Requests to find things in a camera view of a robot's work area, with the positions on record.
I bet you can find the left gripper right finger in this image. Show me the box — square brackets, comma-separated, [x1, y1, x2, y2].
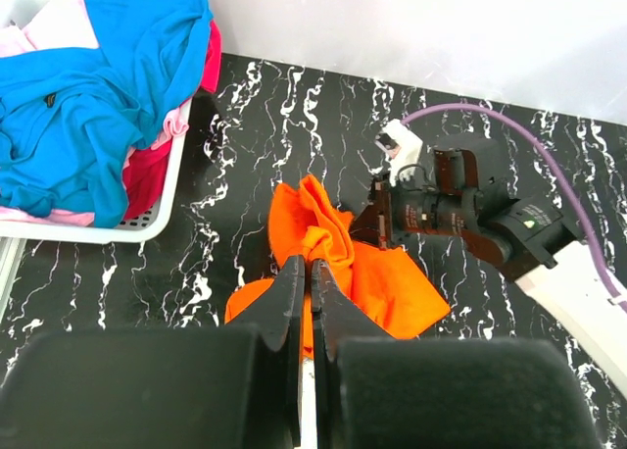
[311, 260, 391, 448]

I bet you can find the white plastic laundry basket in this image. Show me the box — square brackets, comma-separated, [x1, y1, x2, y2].
[1, 0, 185, 244]

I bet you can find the orange t shirt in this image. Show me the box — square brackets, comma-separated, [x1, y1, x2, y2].
[223, 174, 452, 360]

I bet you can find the black marble pattern mat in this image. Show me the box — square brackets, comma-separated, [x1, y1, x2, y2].
[1, 55, 626, 448]

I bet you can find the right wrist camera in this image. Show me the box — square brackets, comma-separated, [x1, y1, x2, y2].
[374, 119, 423, 174]

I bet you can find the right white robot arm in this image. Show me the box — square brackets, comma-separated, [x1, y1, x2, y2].
[350, 133, 626, 392]

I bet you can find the light pink t shirt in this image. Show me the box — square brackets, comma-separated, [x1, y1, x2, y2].
[0, 0, 190, 229]

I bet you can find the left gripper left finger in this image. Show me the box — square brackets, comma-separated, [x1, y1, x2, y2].
[230, 256, 305, 444]

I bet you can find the magenta t shirt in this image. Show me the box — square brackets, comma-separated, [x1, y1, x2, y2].
[122, 19, 222, 221]

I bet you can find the blue t shirt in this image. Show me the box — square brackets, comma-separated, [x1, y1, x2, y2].
[1, 0, 213, 228]

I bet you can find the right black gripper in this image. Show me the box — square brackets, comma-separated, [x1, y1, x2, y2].
[349, 175, 485, 249]

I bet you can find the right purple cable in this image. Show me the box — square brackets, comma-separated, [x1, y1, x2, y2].
[401, 102, 627, 313]

